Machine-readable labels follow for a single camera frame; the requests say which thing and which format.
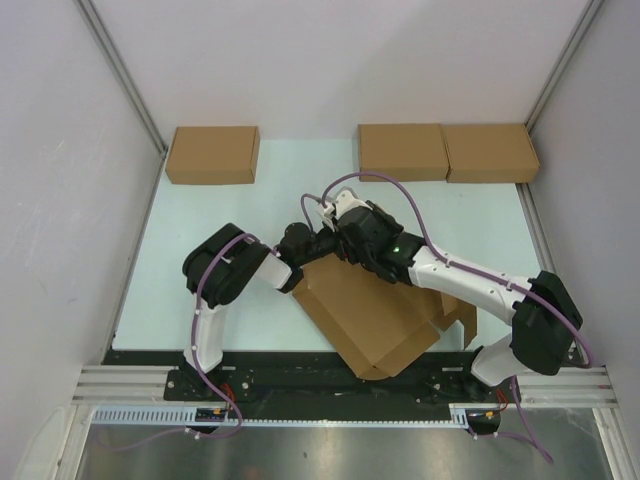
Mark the cardboard box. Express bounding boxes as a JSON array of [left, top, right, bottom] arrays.
[[442, 123, 540, 184], [292, 256, 478, 381], [165, 126, 260, 186], [358, 124, 449, 182]]

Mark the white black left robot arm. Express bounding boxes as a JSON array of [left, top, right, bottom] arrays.
[[182, 222, 345, 400]]

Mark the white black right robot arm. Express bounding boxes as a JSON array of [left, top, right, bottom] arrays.
[[322, 195, 582, 401]]

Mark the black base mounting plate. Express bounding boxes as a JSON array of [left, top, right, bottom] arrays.
[[103, 350, 525, 422]]

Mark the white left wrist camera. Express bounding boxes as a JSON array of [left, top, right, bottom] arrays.
[[316, 200, 336, 232]]

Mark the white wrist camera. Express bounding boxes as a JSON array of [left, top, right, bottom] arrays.
[[330, 187, 370, 220], [316, 200, 336, 232]]

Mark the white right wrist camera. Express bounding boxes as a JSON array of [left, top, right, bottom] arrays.
[[330, 187, 370, 220]]

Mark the white slotted cable duct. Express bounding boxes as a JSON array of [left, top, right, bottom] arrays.
[[92, 405, 502, 429]]

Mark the aluminium corner post left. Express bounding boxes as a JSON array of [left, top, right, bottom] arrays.
[[73, 0, 168, 157]]

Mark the aluminium corner post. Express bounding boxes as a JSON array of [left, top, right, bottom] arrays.
[[73, 0, 168, 157], [525, 0, 608, 134]]

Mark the aluminium corner post right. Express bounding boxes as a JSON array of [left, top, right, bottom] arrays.
[[525, 0, 608, 134]]

